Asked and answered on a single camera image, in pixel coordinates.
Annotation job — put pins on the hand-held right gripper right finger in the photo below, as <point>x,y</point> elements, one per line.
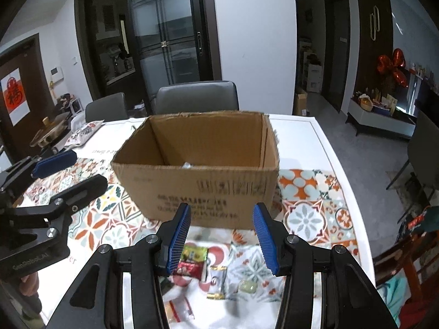
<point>265,243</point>

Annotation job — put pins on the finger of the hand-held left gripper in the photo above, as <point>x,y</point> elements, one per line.
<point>80,192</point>
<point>55,162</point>

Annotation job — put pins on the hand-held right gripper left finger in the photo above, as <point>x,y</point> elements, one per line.
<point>176,243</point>

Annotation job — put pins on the red green snack packet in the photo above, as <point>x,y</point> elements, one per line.
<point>190,262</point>

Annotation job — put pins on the small pale green candy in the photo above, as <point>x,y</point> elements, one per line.
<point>247,286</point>

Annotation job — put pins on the gold silver snack packet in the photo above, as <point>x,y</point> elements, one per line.
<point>217,282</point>

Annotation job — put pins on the white red snack packet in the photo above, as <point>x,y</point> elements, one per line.
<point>178,310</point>

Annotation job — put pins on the brown cardboard box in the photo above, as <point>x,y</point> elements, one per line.
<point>205,181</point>

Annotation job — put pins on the clear white snack packet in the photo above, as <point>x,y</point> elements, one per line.
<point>187,165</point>

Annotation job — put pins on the brass hot pot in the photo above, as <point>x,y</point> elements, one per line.
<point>51,130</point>

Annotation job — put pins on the white printed snack bag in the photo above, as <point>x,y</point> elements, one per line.
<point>84,132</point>

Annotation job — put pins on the narrow grey chair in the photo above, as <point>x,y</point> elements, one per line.
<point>106,107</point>

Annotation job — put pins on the red paper door poster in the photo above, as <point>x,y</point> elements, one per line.
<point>13,97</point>

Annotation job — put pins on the brown wooden door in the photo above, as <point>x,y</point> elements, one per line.
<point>32,75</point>

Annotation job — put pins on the open cardboard floor box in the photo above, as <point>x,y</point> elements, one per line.
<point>300,104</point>

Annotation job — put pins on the brown wooden chair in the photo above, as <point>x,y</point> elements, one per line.
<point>408,264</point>

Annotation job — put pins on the wide grey chair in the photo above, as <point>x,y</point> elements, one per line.
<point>197,97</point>

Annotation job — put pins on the white low cabinet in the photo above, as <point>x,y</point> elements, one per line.
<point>380,121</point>

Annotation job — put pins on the white carton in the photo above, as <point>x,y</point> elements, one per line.
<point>314,77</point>

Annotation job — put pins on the glass sliding door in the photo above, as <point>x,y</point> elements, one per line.
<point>168,31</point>

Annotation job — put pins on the dark dining chair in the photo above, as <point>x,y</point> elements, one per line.
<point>418,157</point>

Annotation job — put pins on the dark hallway door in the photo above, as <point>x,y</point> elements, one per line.
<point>338,48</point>

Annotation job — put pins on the red foil balloon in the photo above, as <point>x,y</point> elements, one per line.
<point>392,68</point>

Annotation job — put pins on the white wall intercom panel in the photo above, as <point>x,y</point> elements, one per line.
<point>57,74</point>

